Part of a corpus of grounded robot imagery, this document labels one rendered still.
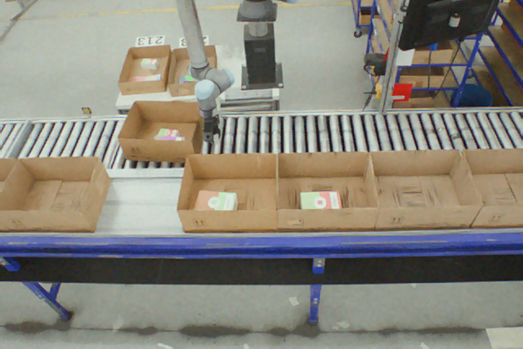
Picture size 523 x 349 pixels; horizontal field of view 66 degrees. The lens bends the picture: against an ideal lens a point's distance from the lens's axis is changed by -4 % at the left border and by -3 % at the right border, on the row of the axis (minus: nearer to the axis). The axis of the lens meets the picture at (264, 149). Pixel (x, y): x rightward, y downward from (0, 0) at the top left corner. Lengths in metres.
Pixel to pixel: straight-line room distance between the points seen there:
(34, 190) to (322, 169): 1.35
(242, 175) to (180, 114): 0.64
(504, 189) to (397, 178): 0.47
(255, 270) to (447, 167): 0.98
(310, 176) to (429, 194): 0.52
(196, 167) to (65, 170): 0.62
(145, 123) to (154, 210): 0.73
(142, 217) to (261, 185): 0.54
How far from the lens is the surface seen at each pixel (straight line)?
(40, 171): 2.19
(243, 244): 1.70
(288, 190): 1.86
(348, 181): 1.91
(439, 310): 2.69
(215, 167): 1.88
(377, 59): 2.27
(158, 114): 2.42
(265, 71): 2.54
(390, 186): 1.92
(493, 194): 2.05
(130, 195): 1.99
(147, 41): 2.98
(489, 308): 2.79
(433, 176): 2.01
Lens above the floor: 2.38
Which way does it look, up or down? 48 degrees down
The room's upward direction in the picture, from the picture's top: 4 degrees counter-clockwise
